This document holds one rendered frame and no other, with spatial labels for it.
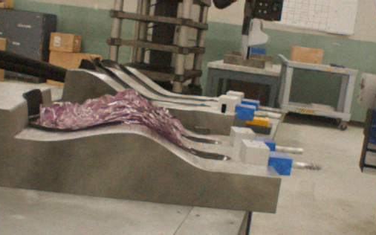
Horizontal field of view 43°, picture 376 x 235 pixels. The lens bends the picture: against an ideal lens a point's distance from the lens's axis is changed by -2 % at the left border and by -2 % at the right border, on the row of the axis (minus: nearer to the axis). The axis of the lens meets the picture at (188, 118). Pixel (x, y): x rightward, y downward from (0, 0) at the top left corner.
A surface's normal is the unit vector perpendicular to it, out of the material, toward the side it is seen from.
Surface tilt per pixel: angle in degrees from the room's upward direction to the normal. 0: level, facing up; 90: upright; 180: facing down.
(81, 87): 90
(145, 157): 90
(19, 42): 90
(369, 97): 90
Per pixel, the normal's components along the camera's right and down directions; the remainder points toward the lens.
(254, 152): 0.07, 0.18
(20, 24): -0.16, 0.15
